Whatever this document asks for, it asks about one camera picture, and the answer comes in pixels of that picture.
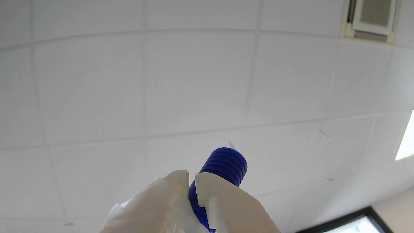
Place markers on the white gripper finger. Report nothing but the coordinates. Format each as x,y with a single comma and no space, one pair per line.
236,213
155,210

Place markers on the blue whiteboard marker pen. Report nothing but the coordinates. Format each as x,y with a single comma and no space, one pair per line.
226,165

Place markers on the black framed window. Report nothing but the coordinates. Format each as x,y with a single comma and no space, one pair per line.
359,226

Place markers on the bright ceiling light panel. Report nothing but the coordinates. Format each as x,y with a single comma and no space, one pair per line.
408,142

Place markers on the cream ceiling air vent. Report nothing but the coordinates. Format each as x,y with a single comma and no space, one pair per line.
372,16

